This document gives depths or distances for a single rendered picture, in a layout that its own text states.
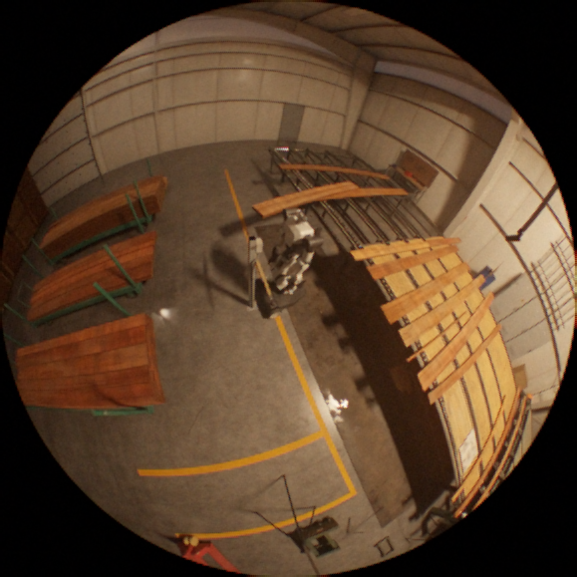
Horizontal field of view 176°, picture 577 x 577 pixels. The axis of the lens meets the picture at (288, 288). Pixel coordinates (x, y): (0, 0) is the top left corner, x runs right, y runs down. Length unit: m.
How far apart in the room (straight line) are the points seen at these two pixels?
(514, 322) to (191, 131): 14.14
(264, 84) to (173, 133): 4.41
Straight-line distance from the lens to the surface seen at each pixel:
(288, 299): 2.58
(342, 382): 2.67
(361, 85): 11.96
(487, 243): 8.01
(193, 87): 9.46
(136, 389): 2.14
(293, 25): 10.54
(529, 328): 7.98
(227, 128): 9.64
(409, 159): 9.19
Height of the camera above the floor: 2.42
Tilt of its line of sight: 57 degrees down
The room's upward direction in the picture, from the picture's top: 18 degrees clockwise
